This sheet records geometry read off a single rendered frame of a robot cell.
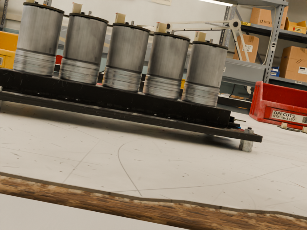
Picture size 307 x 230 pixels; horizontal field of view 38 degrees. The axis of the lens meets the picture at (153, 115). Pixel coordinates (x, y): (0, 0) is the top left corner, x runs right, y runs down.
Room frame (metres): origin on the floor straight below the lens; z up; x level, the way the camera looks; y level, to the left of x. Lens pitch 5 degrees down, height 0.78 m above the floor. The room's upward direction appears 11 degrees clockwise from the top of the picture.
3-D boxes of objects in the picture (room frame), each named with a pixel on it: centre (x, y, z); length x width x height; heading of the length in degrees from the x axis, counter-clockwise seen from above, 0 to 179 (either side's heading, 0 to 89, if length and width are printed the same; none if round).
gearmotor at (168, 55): (0.30, 0.00, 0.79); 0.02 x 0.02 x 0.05
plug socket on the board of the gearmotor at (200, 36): (0.31, -0.02, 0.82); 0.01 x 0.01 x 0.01; 16
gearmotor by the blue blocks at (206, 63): (0.31, -0.03, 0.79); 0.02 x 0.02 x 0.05
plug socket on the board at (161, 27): (0.30, 0.01, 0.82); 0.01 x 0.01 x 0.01; 16
